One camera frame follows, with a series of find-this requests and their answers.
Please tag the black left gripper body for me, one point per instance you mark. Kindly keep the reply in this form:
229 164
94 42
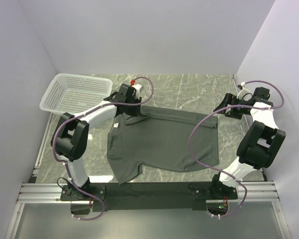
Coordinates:
132 110

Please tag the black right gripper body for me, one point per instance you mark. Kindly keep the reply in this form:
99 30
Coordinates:
236 113

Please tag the dark grey t shirt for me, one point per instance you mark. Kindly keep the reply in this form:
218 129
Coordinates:
161 138

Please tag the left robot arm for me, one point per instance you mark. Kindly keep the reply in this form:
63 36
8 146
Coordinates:
69 141

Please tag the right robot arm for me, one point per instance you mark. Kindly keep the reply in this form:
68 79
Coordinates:
260 144

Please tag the white plastic basket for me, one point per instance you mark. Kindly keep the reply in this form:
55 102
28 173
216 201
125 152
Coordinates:
70 93

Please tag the black base beam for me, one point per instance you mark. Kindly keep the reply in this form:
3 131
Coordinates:
142 196

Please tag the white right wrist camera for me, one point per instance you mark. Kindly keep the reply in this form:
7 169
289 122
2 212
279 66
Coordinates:
244 91

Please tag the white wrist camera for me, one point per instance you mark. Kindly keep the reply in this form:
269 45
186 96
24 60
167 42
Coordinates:
244 91
138 88

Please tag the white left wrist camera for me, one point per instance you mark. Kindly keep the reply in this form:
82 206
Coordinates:
138 88

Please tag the aluminium rail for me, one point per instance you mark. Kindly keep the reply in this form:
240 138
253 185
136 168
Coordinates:
51 193

